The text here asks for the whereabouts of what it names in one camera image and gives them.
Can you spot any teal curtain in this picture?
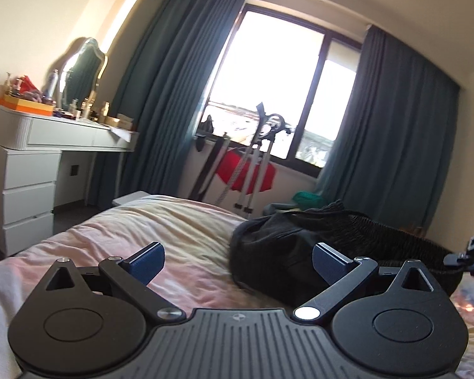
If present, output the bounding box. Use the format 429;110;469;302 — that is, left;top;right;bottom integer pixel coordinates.
89;0;246;210
314;26;461;230

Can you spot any green garment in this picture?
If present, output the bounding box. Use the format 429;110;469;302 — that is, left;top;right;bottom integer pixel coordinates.
292;191;328;210

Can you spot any black hooded jacket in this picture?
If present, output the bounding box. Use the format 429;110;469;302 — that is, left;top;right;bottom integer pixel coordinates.
228;198;465;310

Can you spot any red cloth on rack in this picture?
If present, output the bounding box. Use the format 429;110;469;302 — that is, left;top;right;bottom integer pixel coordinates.
216;150;277;194

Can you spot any white folded ironing board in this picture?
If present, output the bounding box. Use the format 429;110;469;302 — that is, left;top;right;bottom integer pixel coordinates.
188;134;230;202

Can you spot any vanity mirror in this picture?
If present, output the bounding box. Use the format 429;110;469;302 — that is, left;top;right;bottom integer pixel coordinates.
58;38;108;111

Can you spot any white dressing table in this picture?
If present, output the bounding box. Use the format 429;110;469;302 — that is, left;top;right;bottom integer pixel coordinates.
0;105;138;256

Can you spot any left teal curtain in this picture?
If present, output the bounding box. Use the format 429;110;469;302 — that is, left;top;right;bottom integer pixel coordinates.
89;0;246;210

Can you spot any right teal curtain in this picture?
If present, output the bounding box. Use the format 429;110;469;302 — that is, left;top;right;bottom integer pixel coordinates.
314;26;461;230

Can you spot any pink floral bed sheet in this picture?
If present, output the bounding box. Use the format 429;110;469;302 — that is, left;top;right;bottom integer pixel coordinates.
0;196;474;378

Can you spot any dark framed window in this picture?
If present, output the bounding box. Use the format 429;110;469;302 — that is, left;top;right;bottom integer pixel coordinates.
199;3;361;177

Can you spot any orange box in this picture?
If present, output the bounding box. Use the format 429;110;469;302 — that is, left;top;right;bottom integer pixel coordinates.
0;95;54;117

